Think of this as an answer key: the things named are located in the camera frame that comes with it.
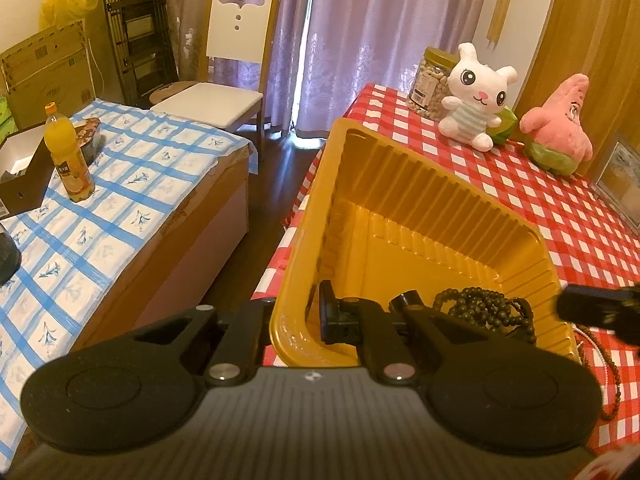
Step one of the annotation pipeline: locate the purple curtain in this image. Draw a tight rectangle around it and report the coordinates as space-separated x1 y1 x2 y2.
160 0 566 141

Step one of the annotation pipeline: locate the red checkered tablecloth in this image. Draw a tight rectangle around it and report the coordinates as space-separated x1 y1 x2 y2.
252 82 640 461

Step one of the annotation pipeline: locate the wooden wall hanging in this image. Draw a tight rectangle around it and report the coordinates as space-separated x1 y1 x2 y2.
486 0 514 51

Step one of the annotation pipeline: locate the brown snack package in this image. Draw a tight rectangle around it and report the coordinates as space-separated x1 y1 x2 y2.
75 116 103 166

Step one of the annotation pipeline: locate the dark beaded bracelet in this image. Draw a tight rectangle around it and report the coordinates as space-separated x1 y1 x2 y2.
432 287 538 346

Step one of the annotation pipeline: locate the golden plastic tray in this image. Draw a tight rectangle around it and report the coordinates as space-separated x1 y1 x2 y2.
270 117 581 368

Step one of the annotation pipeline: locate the dark round object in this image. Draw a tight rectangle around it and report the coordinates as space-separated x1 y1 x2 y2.
0 232 23 286

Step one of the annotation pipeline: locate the dark brown open box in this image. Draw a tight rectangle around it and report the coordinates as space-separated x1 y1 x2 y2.
0 124 56 220

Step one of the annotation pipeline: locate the cardboard box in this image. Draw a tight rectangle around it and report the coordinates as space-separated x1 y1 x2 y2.
0 20 98 128

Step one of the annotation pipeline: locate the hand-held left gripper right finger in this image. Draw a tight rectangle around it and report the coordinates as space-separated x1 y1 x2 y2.
319 280 505 389

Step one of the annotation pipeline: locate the wooden wardrobe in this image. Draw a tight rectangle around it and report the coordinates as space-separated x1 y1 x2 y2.
512 0 640 181

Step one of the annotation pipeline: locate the pink starfish plush toy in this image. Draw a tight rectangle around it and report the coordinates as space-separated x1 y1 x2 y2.
519 74 593 177

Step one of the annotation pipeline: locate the white bunny plush toy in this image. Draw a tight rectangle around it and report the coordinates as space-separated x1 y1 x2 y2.
439 42 518 151

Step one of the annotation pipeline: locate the white wooden chair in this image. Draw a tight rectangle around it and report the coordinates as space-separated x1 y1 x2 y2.
150 0 282 161

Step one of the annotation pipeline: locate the beaded necklace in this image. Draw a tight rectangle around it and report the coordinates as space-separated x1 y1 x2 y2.
575 324 623 422

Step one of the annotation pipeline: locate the picture frame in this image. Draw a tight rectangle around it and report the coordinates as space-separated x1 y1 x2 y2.
595 132 640 236

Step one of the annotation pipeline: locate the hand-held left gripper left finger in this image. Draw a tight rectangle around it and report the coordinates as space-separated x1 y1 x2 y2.
132 297 278 390

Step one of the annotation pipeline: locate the clear jar of nuts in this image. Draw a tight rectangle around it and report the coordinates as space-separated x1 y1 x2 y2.
406 46 460 121

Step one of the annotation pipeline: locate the orange juice bottle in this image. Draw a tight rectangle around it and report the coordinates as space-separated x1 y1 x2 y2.
43 102 96 203

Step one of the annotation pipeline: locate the blue checkered cloth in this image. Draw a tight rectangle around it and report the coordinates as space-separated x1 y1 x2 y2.
0 97 256 461

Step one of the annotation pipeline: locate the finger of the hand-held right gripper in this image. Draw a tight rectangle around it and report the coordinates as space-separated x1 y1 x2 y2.
556 282 640 347

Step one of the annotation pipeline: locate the black folding rack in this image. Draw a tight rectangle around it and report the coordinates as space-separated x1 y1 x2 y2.
101 0 181 111

